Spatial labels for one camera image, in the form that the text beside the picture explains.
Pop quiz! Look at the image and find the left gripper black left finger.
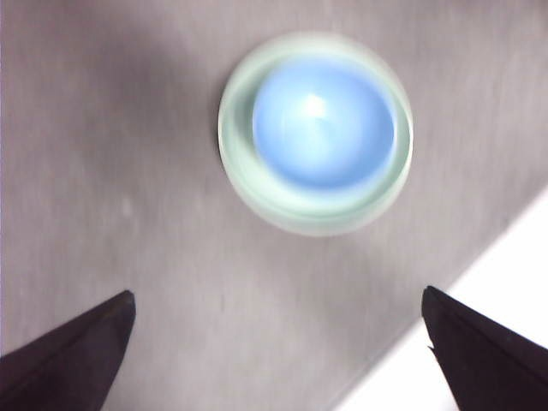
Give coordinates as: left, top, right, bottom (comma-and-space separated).
0, 289, 137, 411

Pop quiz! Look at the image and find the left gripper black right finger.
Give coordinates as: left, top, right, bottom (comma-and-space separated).
421, 285, 548, 411

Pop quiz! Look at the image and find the green round plate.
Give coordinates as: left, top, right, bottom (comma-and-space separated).
217, 30, 415, 237

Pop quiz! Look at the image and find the blue ribbed bowl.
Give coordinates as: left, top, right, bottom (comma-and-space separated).
251, 57, 396, 189

